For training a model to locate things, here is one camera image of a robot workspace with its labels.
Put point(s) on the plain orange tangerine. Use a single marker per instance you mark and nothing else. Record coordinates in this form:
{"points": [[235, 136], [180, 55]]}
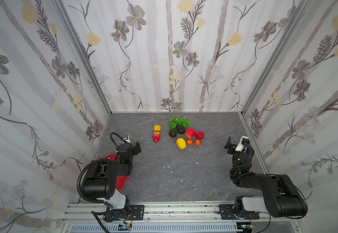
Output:
{"points": [[197, 142]]}

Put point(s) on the green grape bunch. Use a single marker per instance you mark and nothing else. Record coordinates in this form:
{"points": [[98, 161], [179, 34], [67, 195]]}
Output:
{"points": [[180, 120]]}

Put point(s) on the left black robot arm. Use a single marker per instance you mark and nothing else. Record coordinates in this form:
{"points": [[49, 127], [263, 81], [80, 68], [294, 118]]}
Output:
{"points": [[101, 182]]}

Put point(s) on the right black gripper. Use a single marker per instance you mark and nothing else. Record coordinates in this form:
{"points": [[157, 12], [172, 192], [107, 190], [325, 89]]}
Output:
{"points": [[233, 147]]}

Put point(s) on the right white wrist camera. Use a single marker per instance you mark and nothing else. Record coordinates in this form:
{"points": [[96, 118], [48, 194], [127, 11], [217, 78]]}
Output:
{"points": [[243, 141]]}

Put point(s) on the red apple fruit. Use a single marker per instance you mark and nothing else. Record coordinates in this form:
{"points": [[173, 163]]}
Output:
{"points": [[190, 133]]}

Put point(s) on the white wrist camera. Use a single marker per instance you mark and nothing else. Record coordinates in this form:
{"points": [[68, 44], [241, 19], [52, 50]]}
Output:
{"points": [[243, 141], [125, 138]]}

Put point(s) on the red flower-shaped fruit bowl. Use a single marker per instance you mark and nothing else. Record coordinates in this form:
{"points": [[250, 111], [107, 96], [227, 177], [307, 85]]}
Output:
{"points": [[120, 181]]}

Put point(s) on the white slotted cable duct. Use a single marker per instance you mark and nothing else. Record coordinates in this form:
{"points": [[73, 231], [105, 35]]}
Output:
{"points": [[195, 227]]}

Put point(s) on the dark red pomegranate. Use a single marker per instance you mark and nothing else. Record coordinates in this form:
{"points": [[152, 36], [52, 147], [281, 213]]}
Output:
{"points": [[199, 135]]}

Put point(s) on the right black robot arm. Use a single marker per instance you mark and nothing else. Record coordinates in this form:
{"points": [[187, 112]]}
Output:
{"points": [[280, 197]]}

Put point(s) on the orange tangerine with stem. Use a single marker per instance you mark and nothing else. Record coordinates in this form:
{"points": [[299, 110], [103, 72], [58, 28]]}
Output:
{"points": [[189, 141]]}

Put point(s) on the black mounting plate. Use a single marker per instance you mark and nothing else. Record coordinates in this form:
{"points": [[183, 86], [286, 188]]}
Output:
{"points": [[133, 212], [229, 212]]}

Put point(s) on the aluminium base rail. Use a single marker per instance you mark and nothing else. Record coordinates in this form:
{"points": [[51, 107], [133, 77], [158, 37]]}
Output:
{"points": [[78, 217]]}

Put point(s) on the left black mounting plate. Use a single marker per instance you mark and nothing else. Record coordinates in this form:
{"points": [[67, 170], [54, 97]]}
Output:
{"points": [[133, 212]]}

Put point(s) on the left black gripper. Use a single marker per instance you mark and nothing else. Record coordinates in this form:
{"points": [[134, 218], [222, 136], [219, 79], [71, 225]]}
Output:
{"points": [[135, 148]]}

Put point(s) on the green lime fruit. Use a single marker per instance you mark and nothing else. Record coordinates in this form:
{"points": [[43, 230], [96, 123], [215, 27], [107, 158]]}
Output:
{"points": [[173, 126]]}

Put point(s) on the yellow lemon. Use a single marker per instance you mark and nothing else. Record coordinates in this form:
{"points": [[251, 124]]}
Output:
{"points": [[181, 143]]}

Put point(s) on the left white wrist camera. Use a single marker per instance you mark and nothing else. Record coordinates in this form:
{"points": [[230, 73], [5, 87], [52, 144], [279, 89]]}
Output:
{"points": [[125, 138]]}

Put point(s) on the dark avocado upper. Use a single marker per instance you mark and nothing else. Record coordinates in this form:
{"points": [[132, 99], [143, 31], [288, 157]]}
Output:
{"points": [[180, 129]]}

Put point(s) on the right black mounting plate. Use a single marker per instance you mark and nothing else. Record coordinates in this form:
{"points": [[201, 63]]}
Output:
{"points": [[229, 212]]}

